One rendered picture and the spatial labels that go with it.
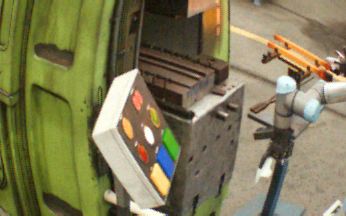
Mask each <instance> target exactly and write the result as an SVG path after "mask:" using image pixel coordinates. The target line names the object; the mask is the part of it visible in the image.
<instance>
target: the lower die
mask: <svg viewBox="0 0 346 216"><path fill-rule="evenodd" d="M139 53H145V54H147V55H150V56H153V57H159V58H161V59H164V60H167V61H170V62H173V63H176V64H181V65H184V66H187V67H189V68H192V69H195V70H198V71H201V72H204V73H206V78H204V79H203V80H201V77H199V76H196V75H193V74H191V73H188V72H185V71H182V70H179V69H176V68H174V67H171V66H168V65H162V64H160V63H157V62H154V61H151V60H148V59H144V58H141V57H138V71H139V73H140V75H141V73H142V71H143V70H145V69H148V71H149V75H148V76H146V74H147V72H146V71H145V72H144V74H143V80H144V82H145V84H146V85H147V87H148V88H149V92H150V93H151V84H152V80H153V77H154V75H155V73H158V74H159V76H160V77H159V80H157V75H156V76H155V78H154V85H153V94H154V96H155V97H157V98H159V99H162V98H163V88H164V82H165V80H166V78H168V77H170V78H171V80H172V82H171V84H170V83H169V80H168V81H167V82H166V90H165V98H166V101H168V102H171V103H174V104H176V105H179V106H182V107H185V108H187V109H188V108H189V107H190V106H192V105H193V104H195V103H196V102H197V101H199V99H200V98H202V97H203V96H205V95H206V94H207V93H209V92H212V91H213V90H214V86H213V80H214V70H212V69H209V68H205V66H202V65H199V64H196V63H195V64H193V62H190V61H187V60H185V59H184V60H182V58H179V57H176V56H171V55H167V54H164V53H160V52H159V51H156V50H151V51H150V50H149V49H148V48H145V47H141V48H139ZM196 98H197V101H195V100H196Z"/></svg>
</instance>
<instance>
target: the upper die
mask: <svg viewBox="0 0 346 216"><path fill-rule="evenodd" d="M215 6H216V3H215V0H145V3H144V8H148V9H151V10H152V9H153V10H157V11H162V12H164V13H170V14H173V15H179V16H182V17H185V18H189V17H191V16H193V15H195V14H198V13H201V12H202V11H205V10H208V9H210V8H212V7H215Z"/></svg>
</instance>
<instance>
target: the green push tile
mask: <svg viewBox="0 0 346 216"><path fill-rule="evenodd" d="M161 142H162V143H163V145H164V147H165V149H166V150H167V152H168V153H169V155H170V157H171V158H172V160H173V161H176V159H177V155H178V152H179V146H178V144H177V143H176V141H175V139H174V137H173V135H171V133H170V131H169V129H168V128H166V129H165V131H164V134H163V137H162V140H161Z"/></svg>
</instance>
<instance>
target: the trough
mask: <svg viewBox="0 0 346 216"><path fill-rule="evenodd" d="M138 57H141V58H144V59H148V60H151V61H154V62H157V63H160V64H162V65H168V66H171V67H174V68H176V69H179V70H182V71H185V72H188V73H191V74H193V75H198V76H199V77H201V80H203V79H204V78H206V73H204V72H201V71H198V70H195V69H192V68H189V67H187V66H184V65H181V64H176V63H173V62H170V61H167V60H164V59H161V58H159V57H153V56H150V55H147V54H145V53H139V55H138Z"/></svg>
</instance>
